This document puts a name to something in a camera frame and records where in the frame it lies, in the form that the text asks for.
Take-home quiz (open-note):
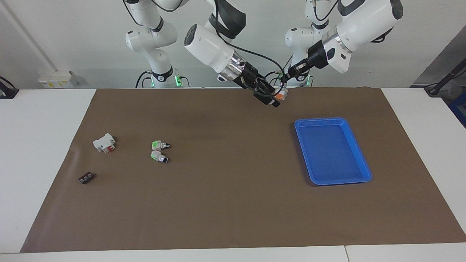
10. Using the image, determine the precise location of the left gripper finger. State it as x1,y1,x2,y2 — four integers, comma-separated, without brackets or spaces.
282,60,309,81
284,64,310,84

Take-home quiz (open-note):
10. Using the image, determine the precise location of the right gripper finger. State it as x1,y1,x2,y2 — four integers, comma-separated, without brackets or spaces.
254,90,281,108
260,78,277,95

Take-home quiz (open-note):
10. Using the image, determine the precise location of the orange selector switch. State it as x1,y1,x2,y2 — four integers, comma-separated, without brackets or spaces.
273,82,289,103

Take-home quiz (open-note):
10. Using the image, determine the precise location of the blue plastic tray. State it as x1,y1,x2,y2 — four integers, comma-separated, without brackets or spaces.
294,117,372,186

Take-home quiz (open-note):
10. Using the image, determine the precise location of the brown table mat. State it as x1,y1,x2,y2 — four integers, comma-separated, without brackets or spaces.
20,87,466,253

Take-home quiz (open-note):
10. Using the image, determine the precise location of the black stand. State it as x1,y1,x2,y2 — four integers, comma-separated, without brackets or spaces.
424,58,466,97

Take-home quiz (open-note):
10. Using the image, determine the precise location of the blue crate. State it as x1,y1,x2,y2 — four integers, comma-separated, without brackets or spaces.
449,91,466,128

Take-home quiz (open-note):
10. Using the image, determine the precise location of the white circuit breaker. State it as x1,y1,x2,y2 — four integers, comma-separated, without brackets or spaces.
92,133,117,154

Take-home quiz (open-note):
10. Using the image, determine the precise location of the white box with yellow label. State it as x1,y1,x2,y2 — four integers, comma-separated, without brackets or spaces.
38,70,79,89

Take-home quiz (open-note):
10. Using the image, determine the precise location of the black base cable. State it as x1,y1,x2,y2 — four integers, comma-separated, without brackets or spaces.
135,71,153,88
263,69,285,88

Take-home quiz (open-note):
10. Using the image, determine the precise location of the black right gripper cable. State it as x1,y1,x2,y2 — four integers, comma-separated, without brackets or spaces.
123,0,288,92

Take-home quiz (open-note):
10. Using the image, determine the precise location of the white pale green selector switch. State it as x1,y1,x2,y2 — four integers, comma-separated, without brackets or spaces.
150,150,169,164

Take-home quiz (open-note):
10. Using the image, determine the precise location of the black clamp mount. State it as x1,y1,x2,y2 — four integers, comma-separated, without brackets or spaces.
0,76,19,99

